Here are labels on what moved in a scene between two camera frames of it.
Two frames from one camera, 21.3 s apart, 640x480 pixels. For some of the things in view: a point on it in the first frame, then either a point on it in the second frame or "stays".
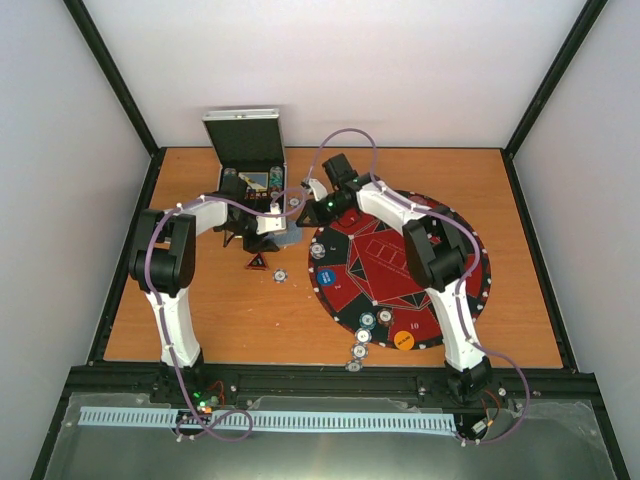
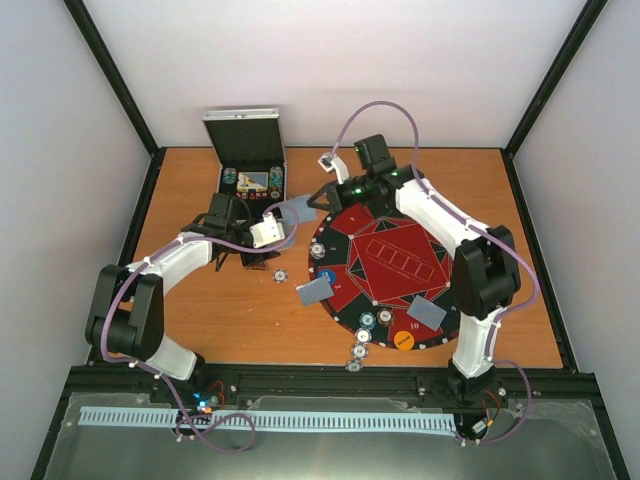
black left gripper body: x=252 y=245 to x=251 y=260
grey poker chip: x=317 y=250 stays
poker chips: x=359 y=351 stays
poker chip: x=354 y=366 stays
